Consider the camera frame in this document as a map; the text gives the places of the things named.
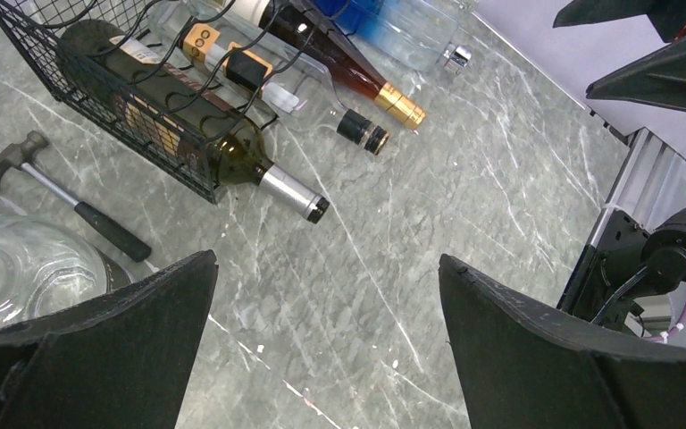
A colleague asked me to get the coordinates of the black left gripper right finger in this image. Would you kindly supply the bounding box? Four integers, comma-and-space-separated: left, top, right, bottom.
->
439, 254, 686, 428

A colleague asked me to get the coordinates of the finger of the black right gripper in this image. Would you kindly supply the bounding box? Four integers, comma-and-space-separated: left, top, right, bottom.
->
586, 36, 686, 112
553, 0, 669, 28

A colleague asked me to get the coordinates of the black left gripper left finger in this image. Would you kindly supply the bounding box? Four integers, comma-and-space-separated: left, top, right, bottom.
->
0, 250, 219, 428

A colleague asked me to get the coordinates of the clear round glass bottle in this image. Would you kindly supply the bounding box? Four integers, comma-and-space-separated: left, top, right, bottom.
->
0, 211, 133, 329

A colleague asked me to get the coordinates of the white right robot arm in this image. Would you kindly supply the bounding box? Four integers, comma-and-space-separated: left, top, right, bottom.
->
554, 1, 686, 341

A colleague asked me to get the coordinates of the blue square glass bottle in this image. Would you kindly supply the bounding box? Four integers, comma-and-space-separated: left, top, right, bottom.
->
314, 0, 472, 74

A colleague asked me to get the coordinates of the dark green wine bottle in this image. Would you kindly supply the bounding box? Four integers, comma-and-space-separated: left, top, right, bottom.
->
56, 19, 330, 223

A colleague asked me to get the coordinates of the clear bottle black gold cap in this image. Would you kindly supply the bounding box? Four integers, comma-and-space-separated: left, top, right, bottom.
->
148, 1, 389, 155

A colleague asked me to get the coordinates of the brown bottle gold foil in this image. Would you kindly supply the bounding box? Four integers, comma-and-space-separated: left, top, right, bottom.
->
230, 1, 426, 130

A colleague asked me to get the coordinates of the aluminium extrusion rail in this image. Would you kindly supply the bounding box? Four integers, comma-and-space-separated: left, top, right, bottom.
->
587, 128, 686, 248

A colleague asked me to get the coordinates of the small black handled hammer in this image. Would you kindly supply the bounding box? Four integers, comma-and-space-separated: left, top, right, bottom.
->
0, 130, 152, 263

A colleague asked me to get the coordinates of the black wire wine rack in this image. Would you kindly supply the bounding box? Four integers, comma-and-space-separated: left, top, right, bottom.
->
0, 1, 329, 223

